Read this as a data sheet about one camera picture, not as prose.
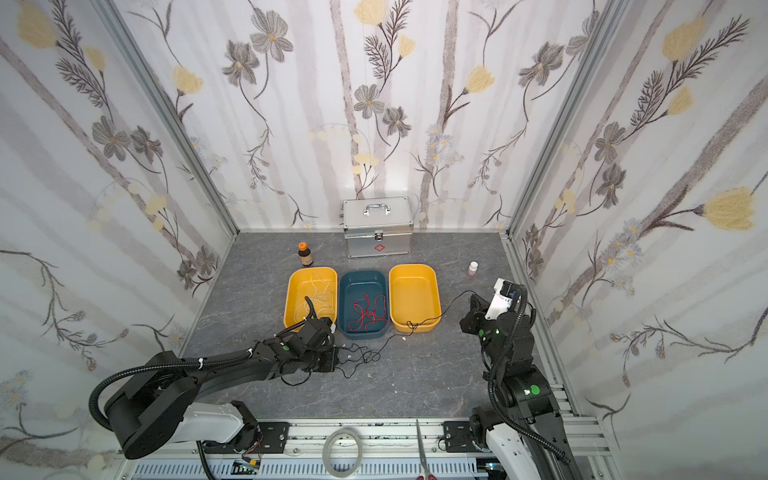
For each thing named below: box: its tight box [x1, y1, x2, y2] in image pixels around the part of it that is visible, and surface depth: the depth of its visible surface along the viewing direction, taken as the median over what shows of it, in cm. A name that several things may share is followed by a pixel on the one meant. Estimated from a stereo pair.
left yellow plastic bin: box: [284, 267, 339, 332], surface depth 101 cm
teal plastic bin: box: [338, 270, 389, 340], surface depth 100 cm
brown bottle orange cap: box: [298, 241, 314, 267], surface depth 108 cm
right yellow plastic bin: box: [388, 264, 442, 333], surface depth 103 cm
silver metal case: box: [343, 197, 413, 258], surface depth 108 cm
